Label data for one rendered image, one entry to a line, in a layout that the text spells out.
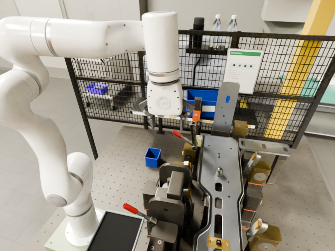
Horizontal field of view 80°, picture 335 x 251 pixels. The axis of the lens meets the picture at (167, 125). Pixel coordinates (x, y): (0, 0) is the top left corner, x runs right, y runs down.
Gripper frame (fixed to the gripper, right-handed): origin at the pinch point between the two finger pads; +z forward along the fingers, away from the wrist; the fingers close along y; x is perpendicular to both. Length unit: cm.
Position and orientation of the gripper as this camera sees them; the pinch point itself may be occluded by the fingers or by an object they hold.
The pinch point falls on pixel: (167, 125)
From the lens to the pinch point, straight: 63.6
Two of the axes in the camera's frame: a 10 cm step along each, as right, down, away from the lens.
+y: 9.8, 0.6, -1.9
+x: 1.9, -5.5, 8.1
